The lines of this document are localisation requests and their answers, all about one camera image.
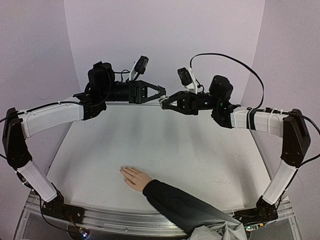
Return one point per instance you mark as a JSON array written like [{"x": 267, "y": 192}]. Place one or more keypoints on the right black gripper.
[{"x": 194, "y": 103}]

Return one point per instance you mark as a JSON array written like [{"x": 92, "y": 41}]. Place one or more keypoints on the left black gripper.
[{"x": 138, "y": 91}]

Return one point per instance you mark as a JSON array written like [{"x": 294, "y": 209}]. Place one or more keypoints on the clear nail polish bottle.
[{"x": 165, "y": 103}]

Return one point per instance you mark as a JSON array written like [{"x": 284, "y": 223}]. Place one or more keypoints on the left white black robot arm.
[{"x": 102, "y": 87}]

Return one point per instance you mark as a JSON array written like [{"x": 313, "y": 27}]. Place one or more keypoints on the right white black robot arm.
[{"x": 290, "y": 126}]

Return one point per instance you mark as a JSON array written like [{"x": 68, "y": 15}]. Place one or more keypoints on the black sleeved forearm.
[{"x": 184, "y": 210}]

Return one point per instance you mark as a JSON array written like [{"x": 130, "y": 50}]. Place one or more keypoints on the mannequin hand on table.
[{"x": 134, "y": 178}]

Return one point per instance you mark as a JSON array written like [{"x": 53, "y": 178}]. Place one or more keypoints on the grey fabric garment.
[{"x": 225, "y": 231}]

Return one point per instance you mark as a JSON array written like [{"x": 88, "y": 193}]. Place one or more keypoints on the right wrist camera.
[{"x": 188, "y": 79}]

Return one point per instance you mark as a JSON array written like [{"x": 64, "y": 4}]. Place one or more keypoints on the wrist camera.
[
  {"x": 188, "y": 79},
  {"x": 138, "y": 68}
]

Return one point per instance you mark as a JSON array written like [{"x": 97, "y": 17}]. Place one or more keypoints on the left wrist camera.
[{"x": 138, "y": 68}]

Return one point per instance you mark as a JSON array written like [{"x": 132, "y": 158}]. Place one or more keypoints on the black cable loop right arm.
[{"x": 239, "y": 62}]

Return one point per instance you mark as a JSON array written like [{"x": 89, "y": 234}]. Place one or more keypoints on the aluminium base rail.
[{"x": 141, "y": 224}]

